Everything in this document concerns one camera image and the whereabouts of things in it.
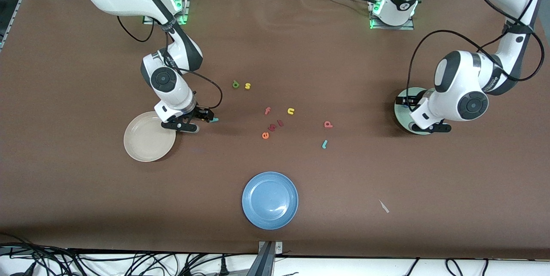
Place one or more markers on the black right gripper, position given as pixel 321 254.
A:
pixel 200 113

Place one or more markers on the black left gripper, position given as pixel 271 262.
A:
pixel 404 100

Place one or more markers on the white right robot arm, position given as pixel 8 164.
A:
pixel 176 95

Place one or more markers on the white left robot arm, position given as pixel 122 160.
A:
pixel 455 95

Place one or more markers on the green plate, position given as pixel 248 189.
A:
pixel 401 117

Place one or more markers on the beige brown plate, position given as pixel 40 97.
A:
pixel 146 138

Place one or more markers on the blue plate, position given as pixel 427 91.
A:
pixel 270 200

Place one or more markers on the white paper scrap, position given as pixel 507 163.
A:
pixel 383 206

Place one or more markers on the brown table cover sheet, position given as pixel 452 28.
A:
pixel 86 207

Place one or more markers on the black power plug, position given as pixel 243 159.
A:
pixel 223 267

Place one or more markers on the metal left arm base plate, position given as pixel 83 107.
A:
pixel 408 28

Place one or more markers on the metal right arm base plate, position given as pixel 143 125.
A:
pixel 184 20

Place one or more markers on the silver edge bracket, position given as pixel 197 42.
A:
pixel 279 248

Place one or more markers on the dark grey metal post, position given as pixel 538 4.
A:
pixel 262 265

